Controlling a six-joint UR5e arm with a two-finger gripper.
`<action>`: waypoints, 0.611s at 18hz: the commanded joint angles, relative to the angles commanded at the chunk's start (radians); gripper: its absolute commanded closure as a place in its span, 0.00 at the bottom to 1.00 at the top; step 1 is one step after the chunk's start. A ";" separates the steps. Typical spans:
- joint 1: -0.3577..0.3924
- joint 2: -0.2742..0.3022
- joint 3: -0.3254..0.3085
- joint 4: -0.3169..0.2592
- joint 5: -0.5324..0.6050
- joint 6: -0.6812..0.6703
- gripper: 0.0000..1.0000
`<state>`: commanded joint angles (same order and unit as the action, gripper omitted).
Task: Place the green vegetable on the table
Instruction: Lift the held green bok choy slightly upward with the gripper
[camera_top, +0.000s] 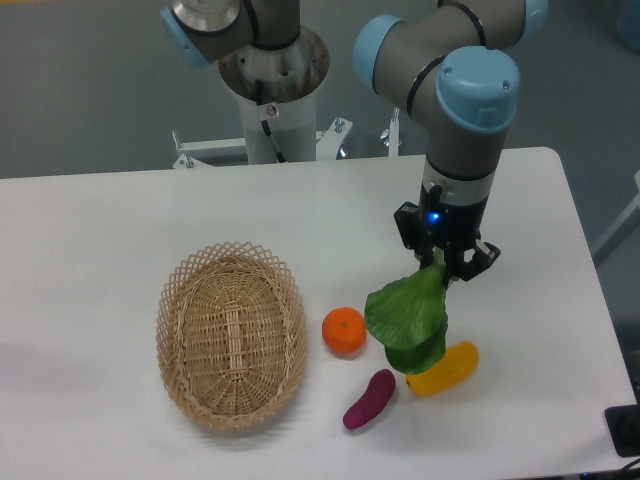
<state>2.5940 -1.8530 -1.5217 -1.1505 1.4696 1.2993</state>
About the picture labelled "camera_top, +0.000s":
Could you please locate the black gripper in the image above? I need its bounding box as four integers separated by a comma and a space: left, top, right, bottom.
394, 172, 501, 287

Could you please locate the green leafy vegetable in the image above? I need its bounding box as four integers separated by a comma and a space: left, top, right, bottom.
364, 251, 448, 375

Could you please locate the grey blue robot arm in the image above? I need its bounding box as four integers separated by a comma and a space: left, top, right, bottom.
160, 1, 548, 281

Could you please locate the yellow mango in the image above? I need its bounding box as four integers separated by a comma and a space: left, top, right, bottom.
405, 341, 480, 397

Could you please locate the orange tangerine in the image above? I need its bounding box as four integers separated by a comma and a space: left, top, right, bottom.
322, 307, 367, 355

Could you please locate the purple sweet potato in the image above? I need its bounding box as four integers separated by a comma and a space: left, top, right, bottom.
343, 369, 396, 430

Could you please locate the woven wicker basket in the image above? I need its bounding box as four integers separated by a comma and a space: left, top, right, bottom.
156, 242, 307, 430

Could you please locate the black box at table edge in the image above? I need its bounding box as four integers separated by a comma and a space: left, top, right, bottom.
604, 404, 639, 458

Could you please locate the white metal base frame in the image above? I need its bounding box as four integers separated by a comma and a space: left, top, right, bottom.
172, 107, 402, 169

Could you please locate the white frame at right edge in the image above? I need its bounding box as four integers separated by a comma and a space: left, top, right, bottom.
591, 171, 640, 268

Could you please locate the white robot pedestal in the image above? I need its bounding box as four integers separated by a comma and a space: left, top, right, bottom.
218, 27, 330, 164

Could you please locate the black cable on pedestal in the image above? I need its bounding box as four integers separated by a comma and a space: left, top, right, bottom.
254, 78, 288, 164

